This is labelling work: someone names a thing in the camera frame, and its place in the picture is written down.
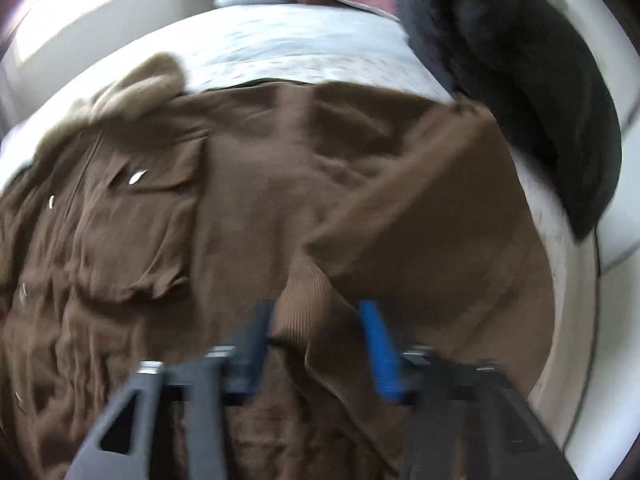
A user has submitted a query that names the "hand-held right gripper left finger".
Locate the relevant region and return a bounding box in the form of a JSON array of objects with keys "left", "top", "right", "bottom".
[{"left": 65, "top": 300, "right": 275, "bottom": 480}]

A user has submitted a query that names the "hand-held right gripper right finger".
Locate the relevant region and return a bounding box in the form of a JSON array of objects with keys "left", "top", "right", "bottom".
[{"left": 358, "top": 299, "right": 576, "bottom": 480}]

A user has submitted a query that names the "brown jacket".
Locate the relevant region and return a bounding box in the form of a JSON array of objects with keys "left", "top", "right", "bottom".
[{"left": 0, "top": 52, "right": 558, "bottom": 480}]

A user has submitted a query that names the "bed with white floral sheet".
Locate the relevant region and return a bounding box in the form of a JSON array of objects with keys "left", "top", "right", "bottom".
[{"left": 0, "top": 2, "right": 603, "bottom": 461}]

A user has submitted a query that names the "black cloth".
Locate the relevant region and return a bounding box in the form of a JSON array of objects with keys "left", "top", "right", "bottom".
[{"left": 395, "top": 0, "right": 623, "bottom": 243}]

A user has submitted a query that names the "window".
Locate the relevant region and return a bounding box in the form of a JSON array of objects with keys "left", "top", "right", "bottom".
[{"left": 10, "top": 0, "right": 166, "bottom": 66}]

